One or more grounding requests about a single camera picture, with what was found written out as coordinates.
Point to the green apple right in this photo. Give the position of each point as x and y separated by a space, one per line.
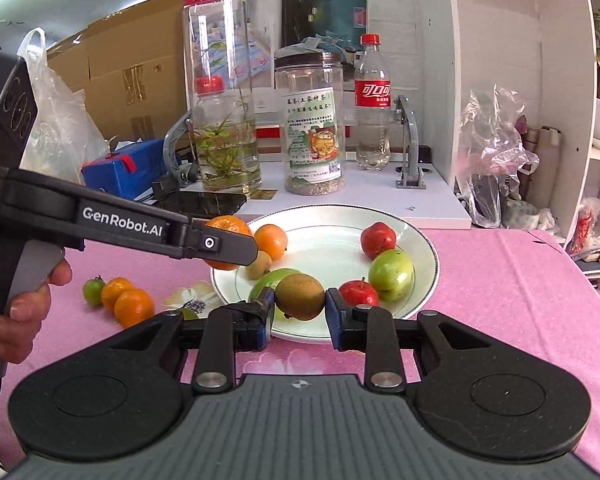
392 275

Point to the cola bottle red cap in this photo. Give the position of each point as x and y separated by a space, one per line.
372 99

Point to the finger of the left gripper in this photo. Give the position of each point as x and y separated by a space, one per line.
221 242

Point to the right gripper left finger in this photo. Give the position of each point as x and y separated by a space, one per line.
244 326

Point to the red small apple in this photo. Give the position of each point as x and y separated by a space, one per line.
359 293

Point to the large green mango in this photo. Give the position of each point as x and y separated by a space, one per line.
270 284

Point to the white shelf unit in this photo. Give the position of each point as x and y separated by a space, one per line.
543 49

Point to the white round plate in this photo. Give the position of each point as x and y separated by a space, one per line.
324 242

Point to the crumpled clear plastic bag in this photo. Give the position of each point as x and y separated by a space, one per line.
491 156

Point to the glass vase with plant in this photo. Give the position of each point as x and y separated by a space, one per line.
216 43

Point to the person's left hand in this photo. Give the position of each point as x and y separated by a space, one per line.
25 316

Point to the pink floral tablecloth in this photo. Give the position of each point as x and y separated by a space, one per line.
513 285

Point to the clear jar red lid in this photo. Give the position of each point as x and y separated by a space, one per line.
208 101

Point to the tan round fruit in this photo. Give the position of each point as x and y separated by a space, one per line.
261 266

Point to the clear plastic bag of fruit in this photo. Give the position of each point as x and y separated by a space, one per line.
64 137

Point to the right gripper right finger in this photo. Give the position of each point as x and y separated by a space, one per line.
376 333

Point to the labelled clear tea jar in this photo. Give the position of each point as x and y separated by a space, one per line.
309 99

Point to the blue power box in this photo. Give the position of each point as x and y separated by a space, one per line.
127 172

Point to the cardboard box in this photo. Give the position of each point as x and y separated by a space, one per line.
130 68

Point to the white raised board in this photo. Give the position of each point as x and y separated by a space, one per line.
432 207

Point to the brown kiwi fruit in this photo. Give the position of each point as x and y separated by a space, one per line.
300 296

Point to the black smartphone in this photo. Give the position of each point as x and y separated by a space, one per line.
202 205

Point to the small green fruit back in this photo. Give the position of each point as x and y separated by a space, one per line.
92 291

